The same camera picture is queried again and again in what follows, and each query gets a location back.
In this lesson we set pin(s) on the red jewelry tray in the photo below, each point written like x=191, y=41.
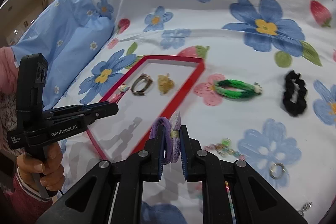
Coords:
x=115, y=138

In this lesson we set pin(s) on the floral bed sheet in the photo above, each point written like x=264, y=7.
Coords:
x=235, y=108

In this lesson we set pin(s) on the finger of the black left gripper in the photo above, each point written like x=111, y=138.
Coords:
x=95, y=111

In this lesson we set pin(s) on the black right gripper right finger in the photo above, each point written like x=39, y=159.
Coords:
x=191, y=166

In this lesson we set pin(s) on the left hand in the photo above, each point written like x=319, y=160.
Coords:
x=52, y=169

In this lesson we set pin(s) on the pink charm keychain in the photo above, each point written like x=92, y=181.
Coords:
x=115, y=98

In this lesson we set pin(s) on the black scrunchie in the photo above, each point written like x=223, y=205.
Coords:
x=294, y=94

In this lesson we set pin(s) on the yellow claw hair clip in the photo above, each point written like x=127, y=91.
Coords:
x=165, y=84

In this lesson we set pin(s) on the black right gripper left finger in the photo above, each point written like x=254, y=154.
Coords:
x=156, y=149

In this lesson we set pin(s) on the red knit sleeve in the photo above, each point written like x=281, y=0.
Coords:
x=23, y=204

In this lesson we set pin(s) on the blue pillow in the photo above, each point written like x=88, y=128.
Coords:
x=68, y=33

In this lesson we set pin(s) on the rose gold wristwatch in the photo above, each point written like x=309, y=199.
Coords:
x=141, y=85

